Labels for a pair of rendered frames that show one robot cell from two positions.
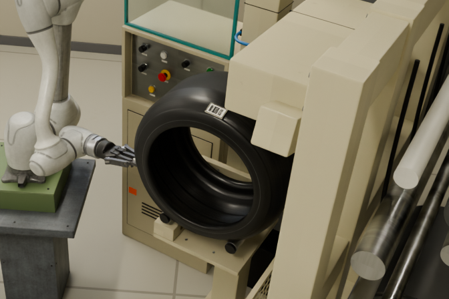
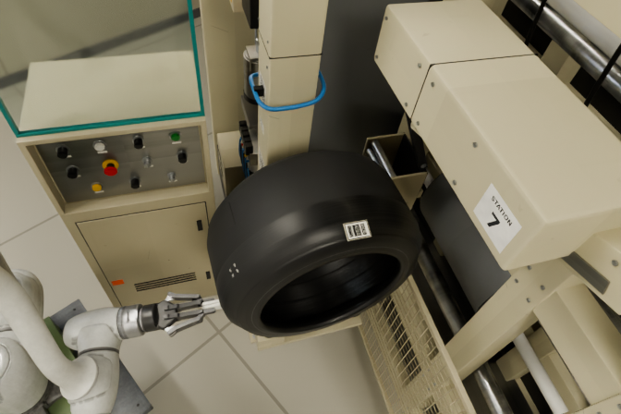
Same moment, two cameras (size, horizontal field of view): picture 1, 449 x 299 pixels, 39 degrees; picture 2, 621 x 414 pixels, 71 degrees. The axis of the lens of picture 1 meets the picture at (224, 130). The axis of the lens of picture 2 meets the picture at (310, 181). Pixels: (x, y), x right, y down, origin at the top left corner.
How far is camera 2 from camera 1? 150 cm
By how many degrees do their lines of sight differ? 38
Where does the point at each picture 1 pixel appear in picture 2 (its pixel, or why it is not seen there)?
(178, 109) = (303, 255)
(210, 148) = (204, 207)
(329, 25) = (495, 66)
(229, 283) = not seen: hidden behind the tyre
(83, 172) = not seen: hidden behind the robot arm
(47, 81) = (23, 319)
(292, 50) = (550, 142)
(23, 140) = (15, 386)
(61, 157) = (113, 376)
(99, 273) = (137, 371)
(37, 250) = not seen: outside the picture
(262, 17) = (299, 66)
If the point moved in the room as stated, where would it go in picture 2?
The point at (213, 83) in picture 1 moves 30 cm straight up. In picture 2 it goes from (309, 190) to (325, 89)
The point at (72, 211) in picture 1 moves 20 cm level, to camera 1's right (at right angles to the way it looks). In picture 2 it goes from (124, 383) to (176, 345)
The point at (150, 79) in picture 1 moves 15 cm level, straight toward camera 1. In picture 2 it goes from (88, 178) to (114, 202)
